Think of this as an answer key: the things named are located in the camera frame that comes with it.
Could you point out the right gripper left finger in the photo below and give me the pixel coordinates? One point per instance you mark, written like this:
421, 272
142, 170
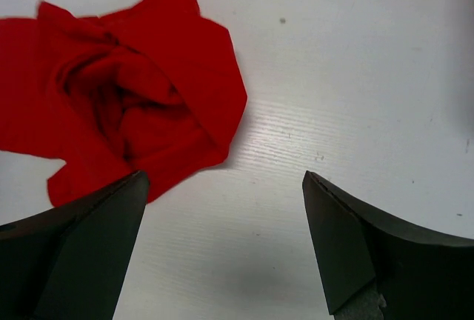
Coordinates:
70, 262

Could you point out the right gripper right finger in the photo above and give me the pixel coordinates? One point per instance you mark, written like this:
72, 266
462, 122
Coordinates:
374, 265

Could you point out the red t shirt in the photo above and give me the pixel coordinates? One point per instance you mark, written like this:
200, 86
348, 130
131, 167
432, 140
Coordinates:
153, 87

